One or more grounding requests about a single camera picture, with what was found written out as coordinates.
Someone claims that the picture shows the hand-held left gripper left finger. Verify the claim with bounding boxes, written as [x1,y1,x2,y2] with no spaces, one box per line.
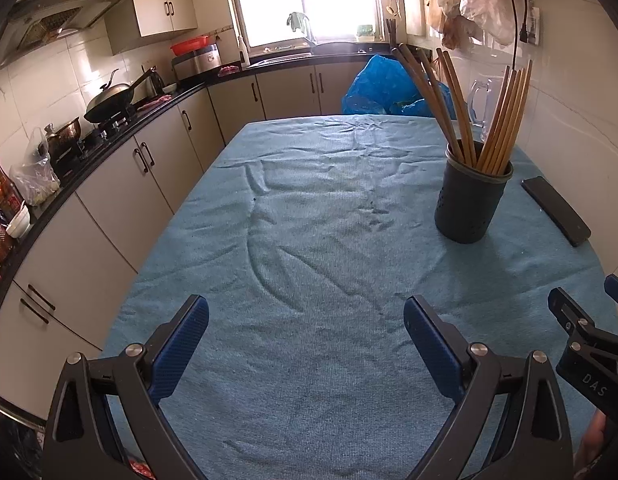
[43,294,211,480]

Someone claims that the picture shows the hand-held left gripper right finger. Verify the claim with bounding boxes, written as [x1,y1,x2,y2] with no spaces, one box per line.
[403,295,576,480]

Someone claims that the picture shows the dark grey chopstick holder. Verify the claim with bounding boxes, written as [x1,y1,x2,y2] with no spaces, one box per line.
[434,141,514,245]

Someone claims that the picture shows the bunch of wooden chopsticks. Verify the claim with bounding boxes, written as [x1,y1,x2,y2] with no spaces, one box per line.
[390,44,535,176]

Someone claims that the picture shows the person's right hand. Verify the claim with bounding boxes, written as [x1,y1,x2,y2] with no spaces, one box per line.
[573,406,608,469]

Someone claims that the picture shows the black smartphone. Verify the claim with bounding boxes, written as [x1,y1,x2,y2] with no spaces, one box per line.
[520,176,592,247]

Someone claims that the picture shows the beige lower kitchen cabinets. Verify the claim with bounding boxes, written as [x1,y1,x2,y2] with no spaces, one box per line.
[0,62,370,421]

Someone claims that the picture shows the beige kitchen cabinets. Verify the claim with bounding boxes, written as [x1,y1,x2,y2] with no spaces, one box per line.
[19,0,197,56]
[0,62,370,421]

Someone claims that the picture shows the blue table cloth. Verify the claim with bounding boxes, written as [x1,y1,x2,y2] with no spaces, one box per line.
[101,112,618,480]

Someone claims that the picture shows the white bowl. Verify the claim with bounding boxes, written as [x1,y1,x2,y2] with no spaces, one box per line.
[6,205,32,238]

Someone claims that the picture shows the clear plastic food bag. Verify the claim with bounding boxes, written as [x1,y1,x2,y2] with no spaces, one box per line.
[11,127,62,206]

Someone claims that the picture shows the cluster of condiment bottles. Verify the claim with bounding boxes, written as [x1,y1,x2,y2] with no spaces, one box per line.
[0,155,27,301]

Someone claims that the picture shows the gas stove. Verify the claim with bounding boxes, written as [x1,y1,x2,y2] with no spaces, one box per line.
[54,110,140,171]

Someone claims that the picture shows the steel pot with lid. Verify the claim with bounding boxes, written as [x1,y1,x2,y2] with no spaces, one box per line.
[44,117,84,153]

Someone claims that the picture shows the black kitchen countertop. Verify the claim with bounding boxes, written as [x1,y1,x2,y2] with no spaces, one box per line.
[0,52,395,321]

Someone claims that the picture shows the black wok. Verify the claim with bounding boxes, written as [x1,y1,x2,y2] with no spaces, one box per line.
[84,67,157,123]

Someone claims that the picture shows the blue plastic bag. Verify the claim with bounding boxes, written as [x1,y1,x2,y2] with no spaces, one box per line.
[341,54,457,120]

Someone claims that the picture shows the silver rice cooker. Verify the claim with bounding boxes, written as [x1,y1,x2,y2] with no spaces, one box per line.
[171,44,222,81]

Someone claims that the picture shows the red plastic basin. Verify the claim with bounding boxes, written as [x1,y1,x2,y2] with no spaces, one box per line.
[170,36,212,57]

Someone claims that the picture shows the translucent white plastic bag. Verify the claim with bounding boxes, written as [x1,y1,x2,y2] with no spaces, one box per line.
[459,0,520,46]

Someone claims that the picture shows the brown plastic bag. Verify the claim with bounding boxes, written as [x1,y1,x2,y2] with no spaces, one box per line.
[436,0,470,51]

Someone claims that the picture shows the beige upper kitchen cabinets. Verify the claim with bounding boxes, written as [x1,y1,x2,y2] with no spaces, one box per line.
[19,0,197,56]

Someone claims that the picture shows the white cutting board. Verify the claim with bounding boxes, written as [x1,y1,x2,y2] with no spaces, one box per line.
[403,0,426,36]

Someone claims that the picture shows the range hood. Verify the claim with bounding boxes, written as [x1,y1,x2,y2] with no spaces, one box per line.
[0,0,142,76]

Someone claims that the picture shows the white wall power socket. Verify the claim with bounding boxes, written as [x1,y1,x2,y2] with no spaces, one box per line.
[526,5,543,47]

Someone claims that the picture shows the black power cable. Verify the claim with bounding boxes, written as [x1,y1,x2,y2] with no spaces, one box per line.
[506,0,532,46]

